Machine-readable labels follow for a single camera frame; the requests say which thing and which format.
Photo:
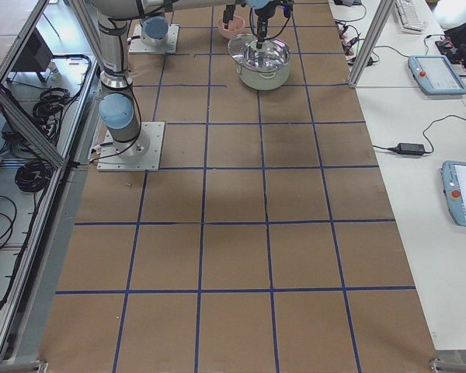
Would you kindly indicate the black power adapter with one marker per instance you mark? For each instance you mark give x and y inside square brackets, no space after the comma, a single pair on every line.
[408,149]

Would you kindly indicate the aluminium frame post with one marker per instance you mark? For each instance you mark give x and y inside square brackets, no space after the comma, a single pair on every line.
[375,29]

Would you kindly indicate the blue teach pendant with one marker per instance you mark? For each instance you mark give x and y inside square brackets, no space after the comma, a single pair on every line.
[436,76]
[453,174]

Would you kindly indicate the pale green electric pot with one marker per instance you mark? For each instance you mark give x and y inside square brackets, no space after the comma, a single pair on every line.
[264,81]

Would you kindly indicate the pink bowl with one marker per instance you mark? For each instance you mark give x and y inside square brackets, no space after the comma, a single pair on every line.
[234,27]

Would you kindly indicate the blue teach pendant near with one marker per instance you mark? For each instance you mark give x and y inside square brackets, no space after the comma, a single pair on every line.
[453,174]

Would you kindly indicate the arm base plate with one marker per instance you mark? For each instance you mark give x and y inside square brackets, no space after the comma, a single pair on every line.
[143,155]
[141,43]

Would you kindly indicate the glass pot lid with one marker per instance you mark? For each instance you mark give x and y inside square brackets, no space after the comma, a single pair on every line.
[266,57]

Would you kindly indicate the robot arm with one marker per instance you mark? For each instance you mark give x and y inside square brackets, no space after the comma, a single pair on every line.
[156,27]
[119,108]

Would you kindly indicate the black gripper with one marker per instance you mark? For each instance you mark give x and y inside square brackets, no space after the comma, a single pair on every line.
[227,14]
[262,15]

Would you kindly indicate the white keyboard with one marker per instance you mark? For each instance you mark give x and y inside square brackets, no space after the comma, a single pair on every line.
[407,18]

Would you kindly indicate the blue teach pendant far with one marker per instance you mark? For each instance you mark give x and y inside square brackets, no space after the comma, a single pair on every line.
[436,76]

